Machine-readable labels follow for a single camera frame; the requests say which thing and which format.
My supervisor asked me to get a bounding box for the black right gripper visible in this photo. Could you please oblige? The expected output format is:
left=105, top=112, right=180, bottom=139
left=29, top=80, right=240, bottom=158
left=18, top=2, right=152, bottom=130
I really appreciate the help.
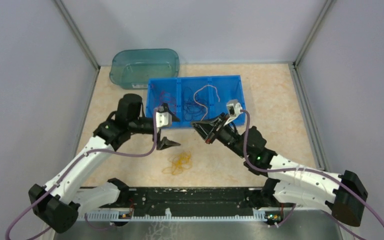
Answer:
left=190, top=112, right=248, bottom=158

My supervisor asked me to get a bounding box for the red wire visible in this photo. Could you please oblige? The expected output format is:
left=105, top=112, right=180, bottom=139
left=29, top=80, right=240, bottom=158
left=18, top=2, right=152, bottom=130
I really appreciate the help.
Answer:
left=152, top=84, right=180, bottom=115
left=158, top=91, right=180, bottom=114

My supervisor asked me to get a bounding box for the colourful wire bundle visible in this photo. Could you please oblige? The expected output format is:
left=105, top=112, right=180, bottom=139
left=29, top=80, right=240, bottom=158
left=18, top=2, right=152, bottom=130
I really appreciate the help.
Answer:
left=161, top=151, right=195, bottom=176

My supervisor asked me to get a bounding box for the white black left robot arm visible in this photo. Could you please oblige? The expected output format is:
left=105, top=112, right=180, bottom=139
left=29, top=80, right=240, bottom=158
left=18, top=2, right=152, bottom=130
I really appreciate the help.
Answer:
left=28, top=93, right=180, bottom=233

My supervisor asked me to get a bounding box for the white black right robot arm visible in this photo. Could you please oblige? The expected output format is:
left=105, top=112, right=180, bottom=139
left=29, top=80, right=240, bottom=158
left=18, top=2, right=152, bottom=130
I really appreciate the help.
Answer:
left=191, top=113, right=368, bottom=227

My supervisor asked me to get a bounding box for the blue three-compartment plastic bin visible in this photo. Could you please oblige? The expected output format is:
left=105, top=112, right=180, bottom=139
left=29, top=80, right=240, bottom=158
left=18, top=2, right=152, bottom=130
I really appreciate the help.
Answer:
left=145, top=75, right=246, bottom=128

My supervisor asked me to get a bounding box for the teal transparent plastic tub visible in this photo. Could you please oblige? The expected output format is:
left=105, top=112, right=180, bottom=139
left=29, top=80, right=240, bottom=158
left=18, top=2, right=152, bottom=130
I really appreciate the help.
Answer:
left=109, top=48, right=180, bottom=90

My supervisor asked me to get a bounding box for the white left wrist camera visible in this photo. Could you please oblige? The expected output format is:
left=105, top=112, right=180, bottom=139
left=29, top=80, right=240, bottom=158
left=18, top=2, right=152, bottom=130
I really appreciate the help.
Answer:
left=155, top=111, right=173, bottom=128

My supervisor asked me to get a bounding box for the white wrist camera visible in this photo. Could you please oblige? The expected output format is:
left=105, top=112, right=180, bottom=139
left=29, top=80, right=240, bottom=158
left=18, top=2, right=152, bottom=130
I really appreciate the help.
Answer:
left=155, top=111, right=173, bottom=128
left=224, top=99, right=243, bottom=126

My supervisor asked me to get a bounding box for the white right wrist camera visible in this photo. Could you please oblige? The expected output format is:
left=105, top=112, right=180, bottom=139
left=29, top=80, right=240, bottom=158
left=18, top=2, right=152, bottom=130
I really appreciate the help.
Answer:
left=224, top=99, right=243, bottom=126

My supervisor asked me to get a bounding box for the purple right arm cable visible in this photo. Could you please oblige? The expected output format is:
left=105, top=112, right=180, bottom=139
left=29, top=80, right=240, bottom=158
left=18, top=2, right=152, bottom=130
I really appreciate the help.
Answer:
left=239, top=109, right=384, bottom=240

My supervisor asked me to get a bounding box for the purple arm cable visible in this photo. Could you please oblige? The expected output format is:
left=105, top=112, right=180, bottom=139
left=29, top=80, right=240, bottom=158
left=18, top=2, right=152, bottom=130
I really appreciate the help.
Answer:
left=4, top=105, right=166, bottom=240
left=239, top=109, right=384, bottom=240

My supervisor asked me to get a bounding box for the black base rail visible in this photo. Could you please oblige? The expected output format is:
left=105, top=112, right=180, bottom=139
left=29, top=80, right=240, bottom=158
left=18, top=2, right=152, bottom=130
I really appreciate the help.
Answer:
left=98, top=186, right=296, bottom=218

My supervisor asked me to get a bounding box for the grey slotted cable duct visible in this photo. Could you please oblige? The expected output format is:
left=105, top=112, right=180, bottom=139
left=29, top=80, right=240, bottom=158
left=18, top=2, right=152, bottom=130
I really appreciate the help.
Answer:
left=77, top=210, right=268, bottom=223

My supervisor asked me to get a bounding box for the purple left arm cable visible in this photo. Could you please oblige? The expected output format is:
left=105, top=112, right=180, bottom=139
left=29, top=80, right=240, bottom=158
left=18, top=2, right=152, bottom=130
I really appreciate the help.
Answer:
left=4, top=105, right=166, bottom=240

